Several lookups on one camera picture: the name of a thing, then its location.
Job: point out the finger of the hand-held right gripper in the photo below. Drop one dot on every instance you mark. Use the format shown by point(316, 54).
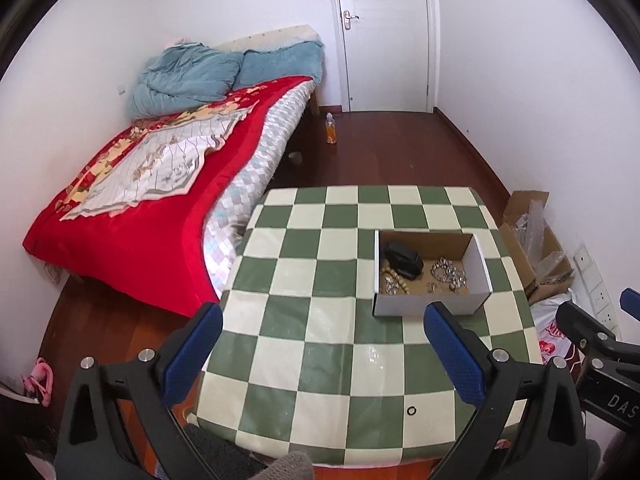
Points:
point(585, 322)
point(631, 302)

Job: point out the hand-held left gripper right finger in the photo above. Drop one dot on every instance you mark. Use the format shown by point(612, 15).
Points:
point(452, 355)

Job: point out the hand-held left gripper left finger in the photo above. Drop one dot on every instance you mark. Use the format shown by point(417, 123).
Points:
point(195, 355)

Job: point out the white cardboard box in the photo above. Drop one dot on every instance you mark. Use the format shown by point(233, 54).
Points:
point(425, 306)

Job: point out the white outlet strip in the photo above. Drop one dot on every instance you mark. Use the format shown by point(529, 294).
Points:
point(597, 295)

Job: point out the white red plastic bag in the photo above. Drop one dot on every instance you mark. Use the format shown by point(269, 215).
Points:
point(550, 330)

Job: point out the clear plastic packaging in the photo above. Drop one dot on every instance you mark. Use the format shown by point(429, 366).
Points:
point(532, 230)

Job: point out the green white checkered tablecloth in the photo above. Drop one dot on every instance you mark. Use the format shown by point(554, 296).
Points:
point(310, 360)

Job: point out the bed with red blanket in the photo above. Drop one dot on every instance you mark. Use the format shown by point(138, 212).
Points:
point(150, 240)

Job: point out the brown cardboard box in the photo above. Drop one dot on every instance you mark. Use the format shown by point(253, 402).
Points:
point(520, 205)

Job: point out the pink slippers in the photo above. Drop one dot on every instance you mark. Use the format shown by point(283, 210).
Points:
point(40, 380)

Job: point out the pale diamond quilted sheet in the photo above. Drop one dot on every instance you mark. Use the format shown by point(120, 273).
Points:
point(260, 160)

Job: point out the plastic bottle orange liquid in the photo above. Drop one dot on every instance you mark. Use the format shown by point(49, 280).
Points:
point(331, 131)

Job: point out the blue folded quilt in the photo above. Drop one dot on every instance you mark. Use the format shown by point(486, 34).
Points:
point(180, 80)

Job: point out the blue pillow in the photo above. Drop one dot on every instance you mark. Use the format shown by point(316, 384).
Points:
point(280, 62)

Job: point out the beige bed headboard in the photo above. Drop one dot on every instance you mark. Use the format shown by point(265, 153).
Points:
point(270, 37)

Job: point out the white door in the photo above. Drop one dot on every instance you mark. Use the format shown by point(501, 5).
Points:
point(385, 35)

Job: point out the wooden bed frame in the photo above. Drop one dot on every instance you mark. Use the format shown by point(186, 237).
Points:
point(314, 102)

